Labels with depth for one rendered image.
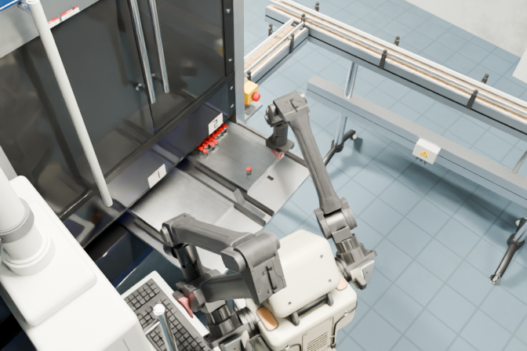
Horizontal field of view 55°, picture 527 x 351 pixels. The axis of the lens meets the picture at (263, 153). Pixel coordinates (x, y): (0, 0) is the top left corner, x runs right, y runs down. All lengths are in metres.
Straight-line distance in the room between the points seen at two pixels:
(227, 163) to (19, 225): 1.23
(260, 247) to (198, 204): 0.98
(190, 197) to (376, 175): 1.58
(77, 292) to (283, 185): 1.14
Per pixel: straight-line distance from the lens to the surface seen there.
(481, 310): 3.00
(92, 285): 1.14
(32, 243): 1.10
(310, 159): 1.46
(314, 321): 1.41
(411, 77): 2.58
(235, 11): 1.87
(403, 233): 3.09
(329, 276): 1.36
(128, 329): 1.09
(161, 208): 2.01
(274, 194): 2.03
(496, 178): 2.81
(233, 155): 2.15
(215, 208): 1.99
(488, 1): 4.47
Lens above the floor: 2.53
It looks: 50 degrees down
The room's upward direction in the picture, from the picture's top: 2 degrees clockwise
